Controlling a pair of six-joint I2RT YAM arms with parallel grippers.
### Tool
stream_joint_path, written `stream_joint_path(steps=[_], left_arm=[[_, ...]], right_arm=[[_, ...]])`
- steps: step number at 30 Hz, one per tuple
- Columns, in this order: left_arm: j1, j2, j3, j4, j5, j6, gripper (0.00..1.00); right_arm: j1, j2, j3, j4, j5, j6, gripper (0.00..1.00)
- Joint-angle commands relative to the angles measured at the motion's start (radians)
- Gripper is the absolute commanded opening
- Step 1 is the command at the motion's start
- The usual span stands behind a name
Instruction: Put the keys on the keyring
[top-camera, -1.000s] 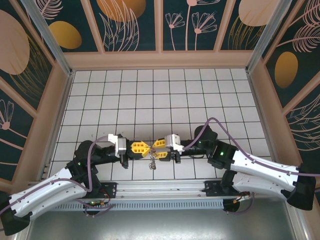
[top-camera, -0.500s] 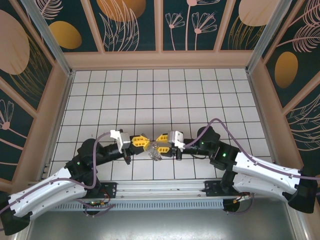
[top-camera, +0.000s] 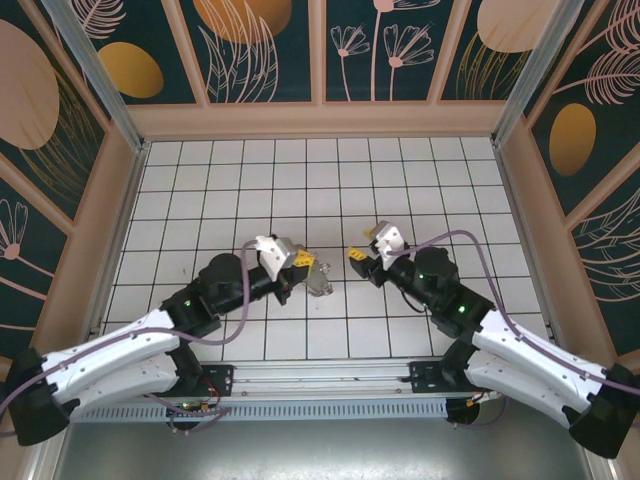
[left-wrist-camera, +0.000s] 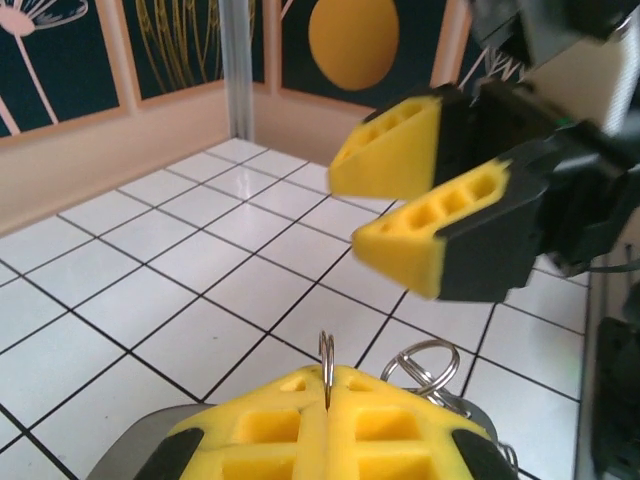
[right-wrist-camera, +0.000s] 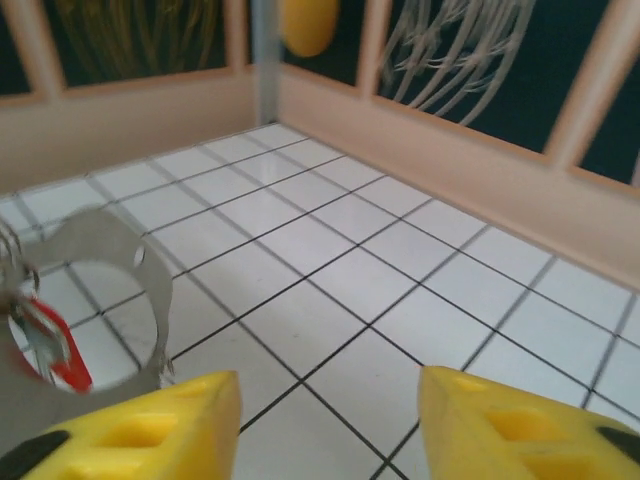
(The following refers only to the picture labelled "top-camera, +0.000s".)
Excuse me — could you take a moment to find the aluminium frame post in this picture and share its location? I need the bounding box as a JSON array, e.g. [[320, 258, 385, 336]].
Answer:
[[492, 0, 586, 147], [42, 0, 151, 154]]

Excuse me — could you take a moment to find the short purple cable loop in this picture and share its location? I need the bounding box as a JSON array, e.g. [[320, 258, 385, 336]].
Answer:
[[447, 388, 509, 431], [167, 405, 234, 436]]

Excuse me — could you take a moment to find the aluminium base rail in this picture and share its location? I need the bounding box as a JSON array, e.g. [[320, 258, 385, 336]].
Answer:
[[199, 360, 454, 399]]

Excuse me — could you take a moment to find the white orange wire bundle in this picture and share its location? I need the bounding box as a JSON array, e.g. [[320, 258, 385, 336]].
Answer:
[[467, 388, 501, 407]]

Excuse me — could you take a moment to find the white slotted cable duct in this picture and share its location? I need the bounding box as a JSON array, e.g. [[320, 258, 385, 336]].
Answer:
[[74, 397, 451, 424]]

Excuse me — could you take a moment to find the small green circuit board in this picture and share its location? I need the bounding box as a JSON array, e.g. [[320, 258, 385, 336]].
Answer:
[[167, 398, 224, 416]]

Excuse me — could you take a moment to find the grey metal sheet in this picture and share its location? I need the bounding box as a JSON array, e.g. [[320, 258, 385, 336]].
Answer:
[[29, 417, 616, 480]]

